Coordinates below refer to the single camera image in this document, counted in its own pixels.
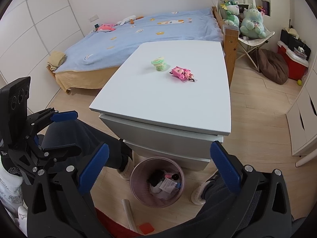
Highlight black hair scrunchie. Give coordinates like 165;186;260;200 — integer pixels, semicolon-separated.
171;174;180;181

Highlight black cloth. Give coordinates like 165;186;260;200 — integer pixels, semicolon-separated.
147;169;165;187

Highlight red plastic box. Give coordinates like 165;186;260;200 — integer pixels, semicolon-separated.
95;208;154;238

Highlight pink trash bin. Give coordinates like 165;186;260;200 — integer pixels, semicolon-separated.
130;157;185;208

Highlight right leg dark trousers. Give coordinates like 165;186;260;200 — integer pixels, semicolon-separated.
151;173;238;237

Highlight right shoe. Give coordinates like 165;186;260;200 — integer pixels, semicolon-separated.
191;179;215;205

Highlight shoe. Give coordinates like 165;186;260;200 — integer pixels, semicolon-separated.
191;179;215;205
117;157;134;181

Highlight beige folded blanket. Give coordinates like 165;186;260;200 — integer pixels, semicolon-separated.
47;51;67;71

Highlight left shoe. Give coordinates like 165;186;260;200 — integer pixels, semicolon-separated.
117;157;134;181

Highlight bed with blue blanket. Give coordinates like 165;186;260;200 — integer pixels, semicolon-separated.
49;7;238;93

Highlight white drawer cabinet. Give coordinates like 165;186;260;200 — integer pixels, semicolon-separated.
286;66;317;156

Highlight pink plush on bed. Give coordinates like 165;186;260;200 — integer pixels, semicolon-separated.
97;24;116;32

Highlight white table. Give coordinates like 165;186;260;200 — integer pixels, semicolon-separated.
90;40;232;170

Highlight white goose plush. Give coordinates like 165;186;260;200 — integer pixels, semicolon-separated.
116;15;143;26

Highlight brown bean bag cushion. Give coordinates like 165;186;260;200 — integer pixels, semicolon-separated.
256;49;289;85

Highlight red cooler box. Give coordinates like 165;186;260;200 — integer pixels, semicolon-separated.
277;41;309;81

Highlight pink haired doll figure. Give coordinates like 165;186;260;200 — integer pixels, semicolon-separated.
169;66;195;82

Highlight black bag on cooler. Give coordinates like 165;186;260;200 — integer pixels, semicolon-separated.
280;29;311;60

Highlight light green dinosaur plush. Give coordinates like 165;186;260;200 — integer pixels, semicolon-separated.
240;7;266;39

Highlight green dragon plush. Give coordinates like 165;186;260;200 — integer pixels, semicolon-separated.
221;1;240;28

